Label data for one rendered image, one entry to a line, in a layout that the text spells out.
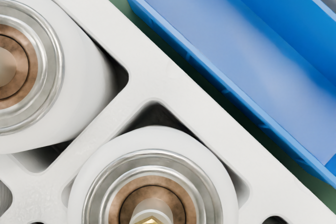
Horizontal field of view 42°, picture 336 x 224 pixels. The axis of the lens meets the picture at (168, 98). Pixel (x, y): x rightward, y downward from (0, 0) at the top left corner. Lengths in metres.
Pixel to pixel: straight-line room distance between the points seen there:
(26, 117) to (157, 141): 0.07
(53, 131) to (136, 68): 0.09
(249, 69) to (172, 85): 0.20
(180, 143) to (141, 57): 0.09
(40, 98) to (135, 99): 0.09
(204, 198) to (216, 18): 0.30
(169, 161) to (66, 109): 0.06
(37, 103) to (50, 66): 0.02
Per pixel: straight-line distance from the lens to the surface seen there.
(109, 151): 0.24
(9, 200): 0.39
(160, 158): 0.24
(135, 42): 0.32
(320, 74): 0.52
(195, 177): 0.24
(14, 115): 0.25
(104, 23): 0.32
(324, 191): 0.53
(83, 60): 0.25
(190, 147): 0.24
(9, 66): 0.25
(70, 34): 0.25
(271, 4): 0.46
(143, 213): 0.21
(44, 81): 0.25
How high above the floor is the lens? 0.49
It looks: 87 degrees down
